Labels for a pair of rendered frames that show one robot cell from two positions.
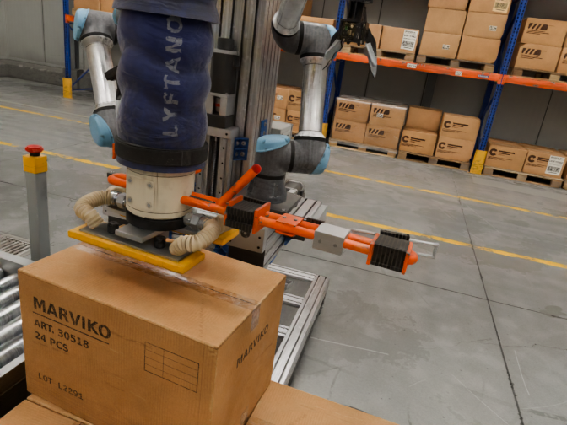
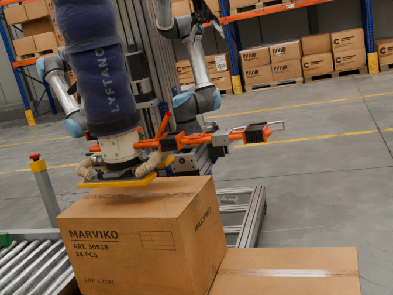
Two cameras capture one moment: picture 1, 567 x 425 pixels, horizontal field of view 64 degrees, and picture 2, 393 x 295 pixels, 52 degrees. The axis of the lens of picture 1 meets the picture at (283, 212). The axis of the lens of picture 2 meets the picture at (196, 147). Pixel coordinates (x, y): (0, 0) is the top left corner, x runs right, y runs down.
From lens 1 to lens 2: 0.58 m
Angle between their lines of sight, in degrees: 6
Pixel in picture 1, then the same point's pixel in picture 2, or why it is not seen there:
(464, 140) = (355, 49)
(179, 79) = (110, 79)
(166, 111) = (109, 99)
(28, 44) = not seen: outside the picture
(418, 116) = (311, 43)
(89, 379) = (114, 268)
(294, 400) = (245, 254)
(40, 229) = (53, 208)
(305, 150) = (203, 96)
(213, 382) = (182, 239)
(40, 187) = (45, 179)
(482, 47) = not seen: outside the picture
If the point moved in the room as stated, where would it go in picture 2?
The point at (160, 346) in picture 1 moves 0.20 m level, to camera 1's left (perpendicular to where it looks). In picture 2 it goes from (147, 230) to (99, 239)
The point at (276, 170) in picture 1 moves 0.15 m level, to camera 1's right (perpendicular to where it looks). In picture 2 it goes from (189, 115) to (217, 110)
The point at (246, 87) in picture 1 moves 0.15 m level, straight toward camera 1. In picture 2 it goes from (154, 69) to (154, 72)
